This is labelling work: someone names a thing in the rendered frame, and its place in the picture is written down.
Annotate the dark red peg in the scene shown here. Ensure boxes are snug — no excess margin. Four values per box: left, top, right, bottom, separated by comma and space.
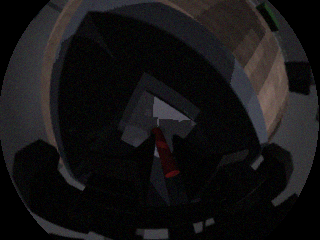
152, 127, 180, 177

